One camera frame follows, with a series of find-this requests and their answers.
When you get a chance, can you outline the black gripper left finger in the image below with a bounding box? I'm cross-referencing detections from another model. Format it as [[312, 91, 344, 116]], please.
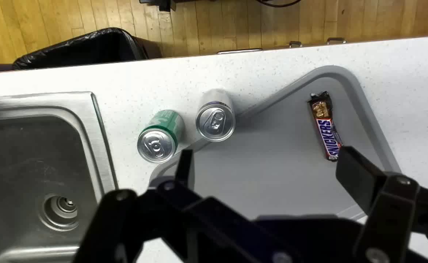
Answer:
[[73, 150, 300, 263]]

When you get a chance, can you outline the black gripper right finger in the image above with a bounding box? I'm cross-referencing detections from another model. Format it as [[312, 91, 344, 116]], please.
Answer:
[[335, 145, 428, 263]]

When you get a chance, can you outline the green soda can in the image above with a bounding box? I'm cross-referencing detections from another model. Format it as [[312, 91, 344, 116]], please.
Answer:
[[137, 109, 184, 161]]

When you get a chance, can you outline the silver soda can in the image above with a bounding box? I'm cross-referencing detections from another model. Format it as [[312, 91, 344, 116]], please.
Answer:
[[195, 88, 235, 141]]

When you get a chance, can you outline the grey plastic tray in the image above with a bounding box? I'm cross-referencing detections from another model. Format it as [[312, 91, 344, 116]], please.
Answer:
[[147, 64, 401, 223]]

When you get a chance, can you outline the Snickers candy bar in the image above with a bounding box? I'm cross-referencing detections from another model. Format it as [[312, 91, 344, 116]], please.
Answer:
[[308, 90, 341, 161]]

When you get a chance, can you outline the stainless steel sink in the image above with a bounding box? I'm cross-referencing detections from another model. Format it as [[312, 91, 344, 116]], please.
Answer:
[[0, 91, 116, 263]]

